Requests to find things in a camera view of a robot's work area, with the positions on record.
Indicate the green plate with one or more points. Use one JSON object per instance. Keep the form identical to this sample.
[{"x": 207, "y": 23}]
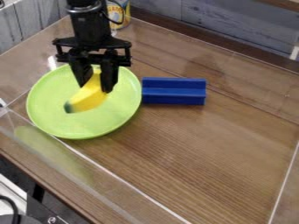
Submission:
[{"x": 56, "y": 87}]

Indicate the yellow toy banana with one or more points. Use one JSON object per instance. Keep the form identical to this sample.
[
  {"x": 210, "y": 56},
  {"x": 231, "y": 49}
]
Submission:
[{"x": 88, "y": 97}]

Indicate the clear acrylic front barrier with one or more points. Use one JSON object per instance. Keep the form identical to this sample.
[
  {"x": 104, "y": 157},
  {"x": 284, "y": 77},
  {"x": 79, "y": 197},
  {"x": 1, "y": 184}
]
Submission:
[{"x": 104, "y": 182}]

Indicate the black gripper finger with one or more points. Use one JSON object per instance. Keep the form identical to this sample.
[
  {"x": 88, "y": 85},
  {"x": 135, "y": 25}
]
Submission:
[
  {"x": 82, "y": 70},
  {"x": 108, "y": 75}
]

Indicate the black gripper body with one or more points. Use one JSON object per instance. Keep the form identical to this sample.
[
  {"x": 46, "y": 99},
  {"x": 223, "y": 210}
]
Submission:
[{"x": 111, "y": 47}]

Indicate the yellow labelled tin can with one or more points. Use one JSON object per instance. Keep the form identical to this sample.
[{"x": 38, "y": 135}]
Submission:
[{"x": 119, "y": 13}]

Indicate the blue rectangular block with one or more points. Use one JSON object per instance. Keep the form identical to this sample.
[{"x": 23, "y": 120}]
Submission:
[{"x": 186, "y": 91}]

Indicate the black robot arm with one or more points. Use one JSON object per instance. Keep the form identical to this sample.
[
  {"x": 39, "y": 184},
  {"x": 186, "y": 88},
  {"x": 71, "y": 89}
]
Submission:
[{"x": 90, "y": 20}]

